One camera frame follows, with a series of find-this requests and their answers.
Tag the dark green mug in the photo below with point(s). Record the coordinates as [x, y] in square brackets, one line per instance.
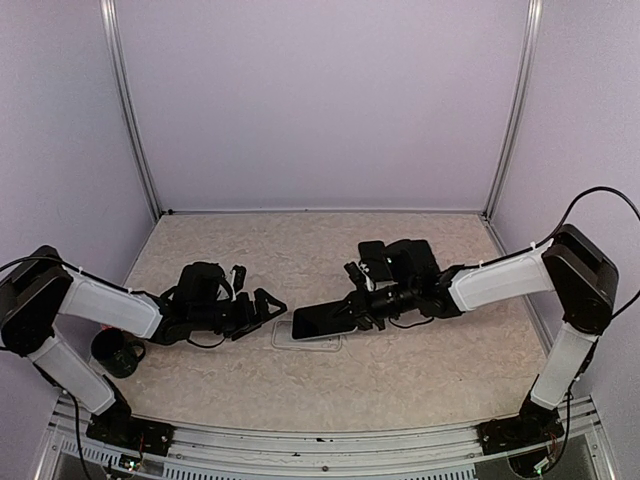
[118, 355]

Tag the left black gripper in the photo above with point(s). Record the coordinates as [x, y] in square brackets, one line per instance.
[248, 320]

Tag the black phone case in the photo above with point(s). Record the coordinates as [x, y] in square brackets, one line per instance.
[372, 252]

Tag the front aluminium rail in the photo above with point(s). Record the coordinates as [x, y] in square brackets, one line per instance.
[451, 451]

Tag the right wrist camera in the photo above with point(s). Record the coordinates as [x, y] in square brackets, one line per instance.
[358, 275]

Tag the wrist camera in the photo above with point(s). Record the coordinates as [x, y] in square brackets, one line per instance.
[358, 275]
[237, 280]

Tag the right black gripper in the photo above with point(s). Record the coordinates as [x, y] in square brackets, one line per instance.
[360, 309]

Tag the right aluminium frame post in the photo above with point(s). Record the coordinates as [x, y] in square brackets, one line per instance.
[516, 112]

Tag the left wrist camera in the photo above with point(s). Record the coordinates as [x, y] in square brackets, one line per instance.
[237, 280]

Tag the black phone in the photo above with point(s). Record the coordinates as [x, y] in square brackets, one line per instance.
[313, 322]

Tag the left aluminium frame post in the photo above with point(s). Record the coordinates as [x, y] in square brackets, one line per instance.
[108, 9]

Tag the clear plain phone case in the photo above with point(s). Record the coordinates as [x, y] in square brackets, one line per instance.
[282, 339]

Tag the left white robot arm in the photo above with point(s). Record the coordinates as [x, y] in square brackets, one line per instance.
[70, 324]

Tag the aluminium frame post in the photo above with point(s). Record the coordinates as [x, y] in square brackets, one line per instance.
[516, 112]
[108, 9]

